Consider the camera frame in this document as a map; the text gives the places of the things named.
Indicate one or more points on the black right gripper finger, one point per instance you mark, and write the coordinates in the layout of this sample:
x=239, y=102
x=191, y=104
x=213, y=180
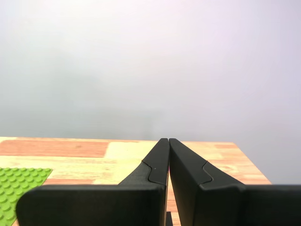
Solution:
x=235, y=207
x=94, y=204

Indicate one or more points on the green studded baseplate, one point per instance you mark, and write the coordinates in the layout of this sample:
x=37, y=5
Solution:
x=14, y=186

